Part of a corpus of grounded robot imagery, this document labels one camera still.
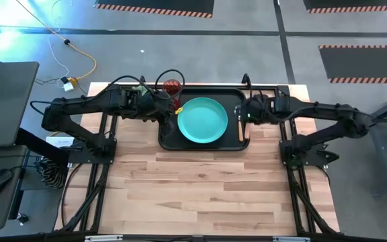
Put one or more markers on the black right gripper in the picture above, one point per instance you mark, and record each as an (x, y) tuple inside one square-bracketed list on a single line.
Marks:
[(259, 107)]

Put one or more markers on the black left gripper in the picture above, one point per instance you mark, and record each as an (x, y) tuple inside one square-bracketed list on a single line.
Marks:
[(153, 104)]

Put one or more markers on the teal round plate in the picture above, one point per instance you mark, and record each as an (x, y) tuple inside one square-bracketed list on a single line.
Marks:
[(202, 120)]

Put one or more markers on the red faceted cup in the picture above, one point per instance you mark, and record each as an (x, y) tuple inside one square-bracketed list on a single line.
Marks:
[(171, 86)]

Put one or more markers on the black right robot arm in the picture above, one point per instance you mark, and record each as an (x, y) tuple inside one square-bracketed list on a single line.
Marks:
[(331, 112)]

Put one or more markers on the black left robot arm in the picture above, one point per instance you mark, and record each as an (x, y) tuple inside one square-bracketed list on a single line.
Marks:
[(79, 104)]

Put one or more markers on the black rectangular tray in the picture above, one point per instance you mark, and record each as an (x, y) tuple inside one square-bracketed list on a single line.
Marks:
[(230, 101)]

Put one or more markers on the black table clamp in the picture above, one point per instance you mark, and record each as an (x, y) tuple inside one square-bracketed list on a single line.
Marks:
[(246, 80)]

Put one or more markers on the white power adapter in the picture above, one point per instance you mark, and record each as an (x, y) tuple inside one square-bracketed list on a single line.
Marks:
[(68, 87)]

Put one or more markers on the white paper label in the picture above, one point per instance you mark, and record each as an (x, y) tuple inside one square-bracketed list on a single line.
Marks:
[(59, 141)]

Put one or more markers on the black hazard-striped floor mat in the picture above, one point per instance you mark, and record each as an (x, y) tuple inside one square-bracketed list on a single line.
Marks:
[(365, 62), (153, 4), (354, 4)]

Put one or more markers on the black white striped bundle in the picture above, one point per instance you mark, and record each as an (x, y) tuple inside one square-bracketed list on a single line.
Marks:
[(52, 173)]

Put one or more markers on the grey desk top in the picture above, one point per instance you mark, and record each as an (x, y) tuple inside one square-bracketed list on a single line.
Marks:
[(5, 101)]

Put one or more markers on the black caster wheel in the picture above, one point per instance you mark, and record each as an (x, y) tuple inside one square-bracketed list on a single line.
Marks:
[(22, 218)]

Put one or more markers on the black aluminium table frame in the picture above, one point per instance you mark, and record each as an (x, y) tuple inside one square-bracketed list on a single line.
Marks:
[(282, 92)]

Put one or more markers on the silver table bracket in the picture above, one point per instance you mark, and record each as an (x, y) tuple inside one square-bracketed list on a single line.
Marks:
[(103, 238), (291, 239)]

